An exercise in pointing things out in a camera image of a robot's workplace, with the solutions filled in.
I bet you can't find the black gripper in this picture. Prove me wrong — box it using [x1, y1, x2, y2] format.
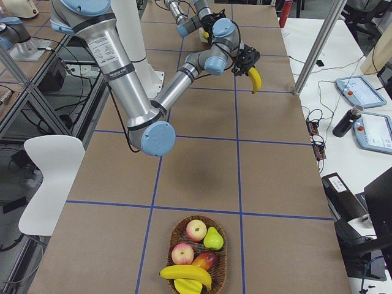
[232, 44, 260, 76]

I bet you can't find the red apple lower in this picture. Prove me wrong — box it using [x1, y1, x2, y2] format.
[171, 243, 194, 265]

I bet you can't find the blue teach pendant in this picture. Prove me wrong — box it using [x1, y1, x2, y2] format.
[335, 76, 386, 109]
[353, 112, 391, 154]

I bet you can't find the black desktop box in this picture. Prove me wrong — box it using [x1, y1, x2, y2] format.
[322, 173, 373, 228]

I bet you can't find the black water bottle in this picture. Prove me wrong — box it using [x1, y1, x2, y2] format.
[332, 105, 364, 137]

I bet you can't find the white chair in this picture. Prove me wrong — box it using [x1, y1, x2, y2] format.
[18, 135, 85, 236]

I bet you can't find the green pear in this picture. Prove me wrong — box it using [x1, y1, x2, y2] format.
[203, 227, 224, 250]

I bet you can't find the blue teach pendant near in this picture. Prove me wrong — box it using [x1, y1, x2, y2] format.
[353, 112, 391, 154]

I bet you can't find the red yellow mango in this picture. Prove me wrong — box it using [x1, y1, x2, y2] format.
[191, 251, 219, 271]

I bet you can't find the red apple upper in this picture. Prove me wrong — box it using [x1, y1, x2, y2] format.
[186, 219, 207, 242]

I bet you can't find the red cylinder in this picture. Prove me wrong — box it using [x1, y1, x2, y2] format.
[279, 0, 293, 28]

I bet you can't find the yellow banana in basket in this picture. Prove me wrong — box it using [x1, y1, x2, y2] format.
[159, 265, 212, 292]

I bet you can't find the black monitor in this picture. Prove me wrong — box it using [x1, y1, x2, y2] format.
[342, 168, 391, 265]

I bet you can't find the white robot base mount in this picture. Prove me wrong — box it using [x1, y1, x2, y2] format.
[111, 0, 165, 99]

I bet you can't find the aluminium frame post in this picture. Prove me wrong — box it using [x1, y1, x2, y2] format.
[293, 0, 347, 96]

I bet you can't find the yellow starfruit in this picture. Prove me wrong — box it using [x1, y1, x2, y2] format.
[174, 278, 203, 294]

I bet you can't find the blue teach pendant far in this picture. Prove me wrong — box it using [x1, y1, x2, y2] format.
[335, 76, 386, 109]

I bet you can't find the red apple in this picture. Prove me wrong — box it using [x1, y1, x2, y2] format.
[171, 243, 194, 265]
[186, 219, 207, 242]

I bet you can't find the wicker fruit basket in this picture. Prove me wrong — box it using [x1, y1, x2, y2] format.
[163, 215, 228, 293]

